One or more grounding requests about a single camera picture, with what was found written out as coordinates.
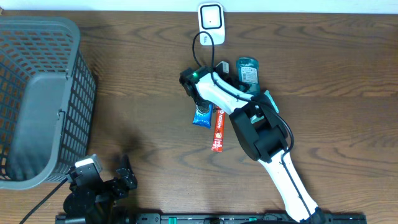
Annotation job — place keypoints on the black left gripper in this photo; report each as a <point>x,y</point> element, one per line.
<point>119,191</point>

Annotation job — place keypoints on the red Nescafe coffee stick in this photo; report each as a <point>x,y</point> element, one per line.
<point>217,145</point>

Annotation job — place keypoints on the blue Oreo cookie pack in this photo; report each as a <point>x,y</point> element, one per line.
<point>203,116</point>

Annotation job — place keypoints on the teal mouthwash bottle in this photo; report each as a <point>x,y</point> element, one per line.
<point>247,68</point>

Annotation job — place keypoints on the light green snack packet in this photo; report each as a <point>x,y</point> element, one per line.
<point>271,100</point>

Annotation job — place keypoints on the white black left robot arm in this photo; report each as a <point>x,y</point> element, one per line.
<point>93,200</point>

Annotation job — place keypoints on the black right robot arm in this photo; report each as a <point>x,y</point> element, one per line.
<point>263,135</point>

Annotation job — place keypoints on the grey plastic mesh basket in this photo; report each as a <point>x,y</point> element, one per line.
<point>47,99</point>

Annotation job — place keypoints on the black mounting rail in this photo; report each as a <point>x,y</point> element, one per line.
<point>155,218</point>

